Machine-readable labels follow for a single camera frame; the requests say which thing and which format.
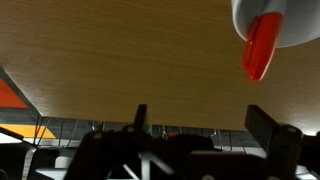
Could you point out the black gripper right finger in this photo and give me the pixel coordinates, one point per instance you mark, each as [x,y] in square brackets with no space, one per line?
[260,123]

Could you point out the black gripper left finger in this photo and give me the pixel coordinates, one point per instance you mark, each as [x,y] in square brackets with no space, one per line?
[140,116]

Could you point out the red marker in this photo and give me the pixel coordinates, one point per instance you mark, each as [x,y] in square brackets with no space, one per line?
[263,43]

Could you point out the white mug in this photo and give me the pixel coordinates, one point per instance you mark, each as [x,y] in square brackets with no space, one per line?
[300,20]

